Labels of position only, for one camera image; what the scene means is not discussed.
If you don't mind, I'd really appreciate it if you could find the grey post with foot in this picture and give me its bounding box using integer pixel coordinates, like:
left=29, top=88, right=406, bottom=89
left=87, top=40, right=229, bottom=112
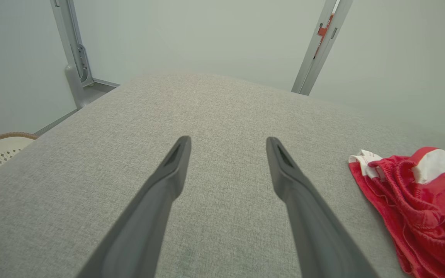
left=50, top=0, right=93, bottom=108

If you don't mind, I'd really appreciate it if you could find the grey metal partition post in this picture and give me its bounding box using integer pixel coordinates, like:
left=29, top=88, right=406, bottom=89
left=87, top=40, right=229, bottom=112
left=299, top=0, right=354, bottom=96
left=291, top=0, right=340, bottom=95

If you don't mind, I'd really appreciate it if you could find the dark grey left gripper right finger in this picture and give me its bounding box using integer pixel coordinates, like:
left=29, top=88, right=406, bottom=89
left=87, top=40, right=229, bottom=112
left=266, top=137, right=379, bottom=278

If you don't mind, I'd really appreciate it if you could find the small red sticker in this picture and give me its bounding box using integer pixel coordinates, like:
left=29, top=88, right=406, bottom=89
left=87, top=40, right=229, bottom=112
left=316, top=14, right=334, bottom=44

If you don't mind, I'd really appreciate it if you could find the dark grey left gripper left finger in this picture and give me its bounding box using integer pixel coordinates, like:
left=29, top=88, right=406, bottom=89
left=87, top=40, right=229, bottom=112
left=76, top=135, right=192, bottom=278

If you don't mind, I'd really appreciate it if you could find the red shorts white stripe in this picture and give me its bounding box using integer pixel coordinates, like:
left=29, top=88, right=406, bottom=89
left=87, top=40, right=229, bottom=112
left=348, top=147, right=445, bottom=278

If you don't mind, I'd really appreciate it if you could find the grey metal floor rail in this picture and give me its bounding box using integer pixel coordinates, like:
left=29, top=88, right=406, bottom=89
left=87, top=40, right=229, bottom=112
left=33, top=78, right=121, bottom=136

